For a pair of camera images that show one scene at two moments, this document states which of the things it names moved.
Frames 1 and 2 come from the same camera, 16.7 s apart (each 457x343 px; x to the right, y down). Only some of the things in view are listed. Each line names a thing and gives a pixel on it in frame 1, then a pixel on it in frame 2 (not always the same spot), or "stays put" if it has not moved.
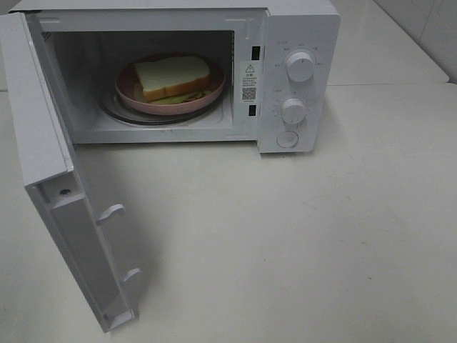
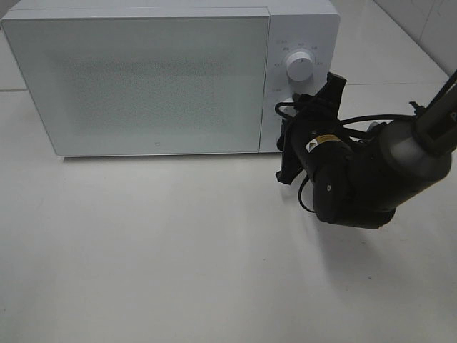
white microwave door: x=51 y=181 to x=125 y=85
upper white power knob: x=300 y=66 stays put
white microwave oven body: x=264 y=72 stays put
